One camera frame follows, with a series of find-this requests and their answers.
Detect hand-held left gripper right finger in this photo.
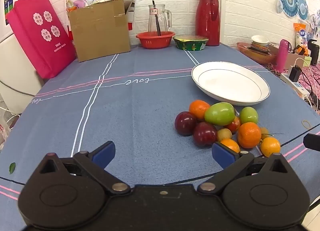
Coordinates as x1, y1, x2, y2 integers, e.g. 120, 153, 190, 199
197, 142, 290, 194

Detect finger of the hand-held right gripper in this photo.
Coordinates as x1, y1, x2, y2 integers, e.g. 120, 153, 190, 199
303, 133, 320, 152

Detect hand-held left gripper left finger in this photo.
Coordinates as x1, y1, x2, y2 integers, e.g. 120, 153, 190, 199
37, 141, 131, 195

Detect dark red plum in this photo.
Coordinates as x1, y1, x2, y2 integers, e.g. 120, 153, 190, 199
174, 111, 197, 136
192, 121, 217, 147

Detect orange mandarin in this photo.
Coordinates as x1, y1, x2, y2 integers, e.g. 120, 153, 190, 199
189, 100, 211, 121
237, 122, 262, 149
260, 137, 281, 157
220, 138, 240, 153

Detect large green jujube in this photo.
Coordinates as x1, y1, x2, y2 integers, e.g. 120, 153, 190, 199
204, 102, 236, 126

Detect white plate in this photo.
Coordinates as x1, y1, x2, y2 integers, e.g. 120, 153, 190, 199
191, 61, 271, 106

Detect small red plum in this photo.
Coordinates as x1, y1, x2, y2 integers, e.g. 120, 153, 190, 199
225, 116, 242, 134

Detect small green jujube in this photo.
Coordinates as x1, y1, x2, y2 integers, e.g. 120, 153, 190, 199
239, 106, 259, 124

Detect blue striped tablecloth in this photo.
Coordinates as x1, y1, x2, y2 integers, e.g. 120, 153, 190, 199
0, 43, 320, 231

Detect white power strip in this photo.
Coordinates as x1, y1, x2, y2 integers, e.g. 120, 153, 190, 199
279, 72, 310, 99

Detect pink floral cloth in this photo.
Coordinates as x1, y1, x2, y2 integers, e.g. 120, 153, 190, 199
265, 63, 320, 116

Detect black charger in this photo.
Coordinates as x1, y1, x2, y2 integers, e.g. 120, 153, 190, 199
289, 65, 302, 83

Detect small cardboard box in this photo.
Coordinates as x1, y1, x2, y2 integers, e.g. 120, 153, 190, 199
270, 46, 312, 70

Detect black pump bottle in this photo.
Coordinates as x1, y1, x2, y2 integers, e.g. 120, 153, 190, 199
307, 39, 320, 66

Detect pink bottle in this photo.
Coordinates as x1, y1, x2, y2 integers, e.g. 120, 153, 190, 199
275, 39, 291, 73

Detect orange glass bowl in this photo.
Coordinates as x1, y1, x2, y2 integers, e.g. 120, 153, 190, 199
236, 42, 278, 65

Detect orange snack packet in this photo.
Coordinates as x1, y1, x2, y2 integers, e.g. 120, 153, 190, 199
293, 23, 309, 51

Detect stacked patterned bowls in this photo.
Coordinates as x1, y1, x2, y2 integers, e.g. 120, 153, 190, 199
247, 43, 272, 53

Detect green patterned bowl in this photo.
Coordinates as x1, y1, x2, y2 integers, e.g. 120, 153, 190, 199
172, 35, 209, 51

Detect large cardboard box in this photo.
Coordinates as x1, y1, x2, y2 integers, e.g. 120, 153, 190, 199
67, 0, 131, 63

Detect red plastic basin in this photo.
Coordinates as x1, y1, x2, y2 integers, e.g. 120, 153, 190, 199
136, 31, 176, 49

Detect pink tote bag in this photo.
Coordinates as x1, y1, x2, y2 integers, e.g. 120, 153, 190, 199
5, 0, 77, 79

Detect medium blue paper fan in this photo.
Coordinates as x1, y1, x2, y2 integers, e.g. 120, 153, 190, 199
297, 0, 309, 20

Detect red thermos jug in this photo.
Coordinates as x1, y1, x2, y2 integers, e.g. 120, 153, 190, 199
195, 0, 221, 46

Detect black stick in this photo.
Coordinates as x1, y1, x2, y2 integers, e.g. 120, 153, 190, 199
152, 1, 161, 36

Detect glass pitcher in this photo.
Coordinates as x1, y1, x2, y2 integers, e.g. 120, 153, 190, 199
148, 4, 173, 36

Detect white appliance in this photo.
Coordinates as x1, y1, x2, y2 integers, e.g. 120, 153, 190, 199
0, 0, 16, 42

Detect black cable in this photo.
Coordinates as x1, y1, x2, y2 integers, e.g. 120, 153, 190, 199
0, 124, 320, 186

